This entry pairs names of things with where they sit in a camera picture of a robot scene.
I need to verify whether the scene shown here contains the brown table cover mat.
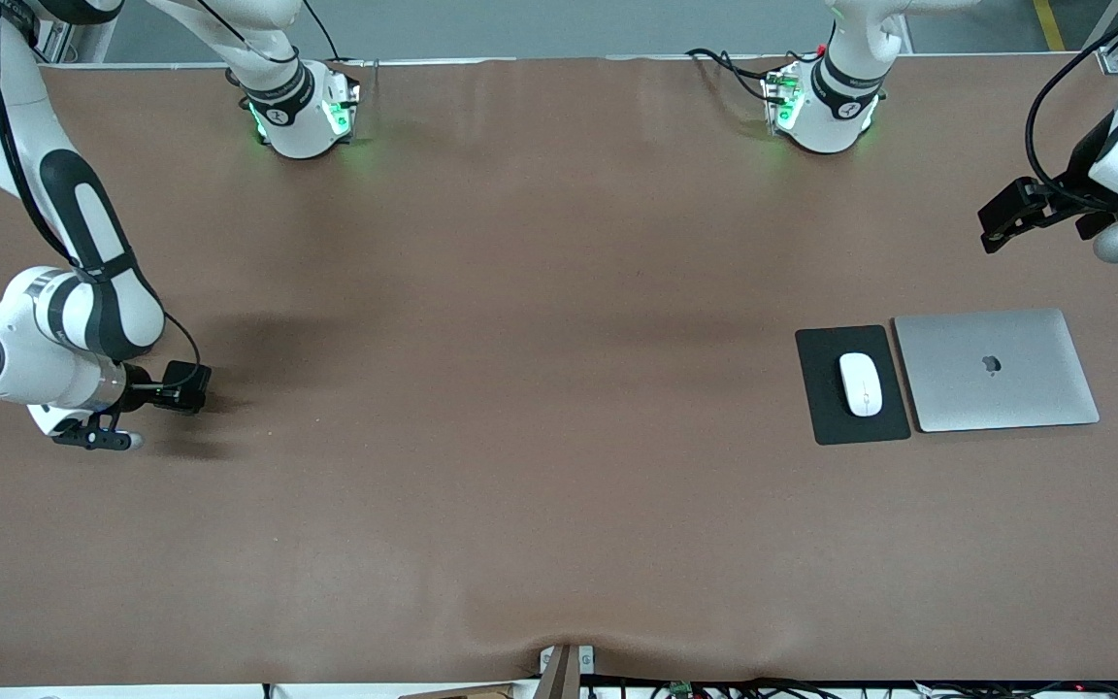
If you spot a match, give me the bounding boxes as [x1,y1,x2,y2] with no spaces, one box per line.
[0,53,1118,690]

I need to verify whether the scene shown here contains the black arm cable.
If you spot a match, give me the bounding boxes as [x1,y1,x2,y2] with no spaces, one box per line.
[0,0,203,389]
[1025,0,1118,195]

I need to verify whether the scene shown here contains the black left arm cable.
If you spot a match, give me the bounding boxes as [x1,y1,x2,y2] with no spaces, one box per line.
[1025,0,1118,195]

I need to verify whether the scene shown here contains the black left base cable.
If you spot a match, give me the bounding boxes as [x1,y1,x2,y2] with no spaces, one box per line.
[685,49,785,104]

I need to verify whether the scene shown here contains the black base cable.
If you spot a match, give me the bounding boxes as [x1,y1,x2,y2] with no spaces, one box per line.
[685,49,785,104]
[300,0,346,64]

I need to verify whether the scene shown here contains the black right base cable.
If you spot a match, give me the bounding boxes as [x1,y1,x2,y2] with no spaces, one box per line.
[300,0,346,64]

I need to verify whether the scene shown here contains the silver closed laptop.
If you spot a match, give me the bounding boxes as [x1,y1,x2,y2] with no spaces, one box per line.
[893,309,1102,434]

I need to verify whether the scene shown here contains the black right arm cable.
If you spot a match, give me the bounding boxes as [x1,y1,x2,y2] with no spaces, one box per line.
[0,0,203,389]

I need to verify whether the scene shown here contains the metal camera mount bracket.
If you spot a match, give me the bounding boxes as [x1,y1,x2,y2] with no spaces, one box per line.
[538,644,596,699]

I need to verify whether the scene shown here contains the black smartphone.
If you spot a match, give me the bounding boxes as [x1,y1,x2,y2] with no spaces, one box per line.
[167,361,213,416]

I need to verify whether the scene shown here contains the black mouse pad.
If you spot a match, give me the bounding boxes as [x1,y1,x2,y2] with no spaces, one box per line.
[794,324,912,447]

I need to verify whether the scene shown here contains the white computer mouse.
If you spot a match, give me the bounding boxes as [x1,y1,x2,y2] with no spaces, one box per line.
[838,351,883,417]

